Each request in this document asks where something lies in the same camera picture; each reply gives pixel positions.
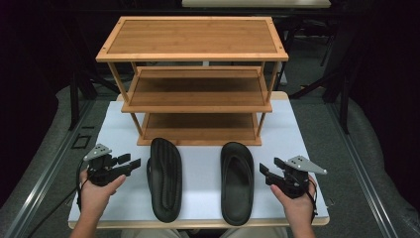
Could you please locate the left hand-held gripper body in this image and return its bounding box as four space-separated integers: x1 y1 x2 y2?
82 143 132 187

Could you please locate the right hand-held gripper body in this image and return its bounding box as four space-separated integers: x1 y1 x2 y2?
264 155 329 199

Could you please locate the black slipper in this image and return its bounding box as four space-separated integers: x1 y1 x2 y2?
146 137 183 224
220 141 256 227

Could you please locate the wooden three-tier shoe rack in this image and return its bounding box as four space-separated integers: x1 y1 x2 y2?
95 15 290 147

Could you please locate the person's right hand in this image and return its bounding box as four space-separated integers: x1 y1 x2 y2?
269 175 318 226

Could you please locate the person's left hand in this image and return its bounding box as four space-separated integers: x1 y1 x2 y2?
78 168 128 220

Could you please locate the black metal stand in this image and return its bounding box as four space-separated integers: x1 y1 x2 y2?
289 29 352 135
63 19 121 132

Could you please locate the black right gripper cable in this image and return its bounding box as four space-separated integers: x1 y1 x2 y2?
306 178 319 223

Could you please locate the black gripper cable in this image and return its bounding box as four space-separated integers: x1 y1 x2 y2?
306 178 319 223
27 158 87 238

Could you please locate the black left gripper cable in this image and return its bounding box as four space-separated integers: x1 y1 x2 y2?
27 158 87 238

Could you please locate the grey metal floor rail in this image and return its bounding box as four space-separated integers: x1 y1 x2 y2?
326 102 401 238
2 98 97 238

